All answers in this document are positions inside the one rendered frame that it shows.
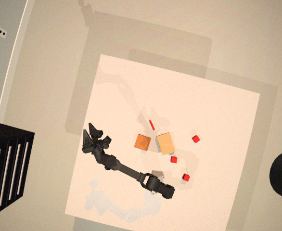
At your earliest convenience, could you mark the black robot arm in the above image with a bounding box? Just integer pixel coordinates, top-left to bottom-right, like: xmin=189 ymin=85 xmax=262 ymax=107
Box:
xmin=94 ymin=135 xmax=175 ymax=199

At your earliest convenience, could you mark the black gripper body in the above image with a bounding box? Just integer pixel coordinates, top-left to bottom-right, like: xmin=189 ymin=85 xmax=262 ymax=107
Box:
xmin=81 ymin=131 xmax=104 ymax=156

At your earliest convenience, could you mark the red cube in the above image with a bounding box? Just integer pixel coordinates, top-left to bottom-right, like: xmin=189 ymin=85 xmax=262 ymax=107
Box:
xmin=182 ymin=174 xmax=190 ymax=182
xmin=170 ymin=156 xmax=177 ymax=163
xmin=192 ymin=135 xmax=200 ymax=143

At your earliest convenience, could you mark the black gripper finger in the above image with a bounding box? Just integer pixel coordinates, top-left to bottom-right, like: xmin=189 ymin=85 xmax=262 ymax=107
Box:
xmin=82 ymin=129 xmax=95 ymax=147
xmin=89 ymin=123 xmax=101 ymax=136

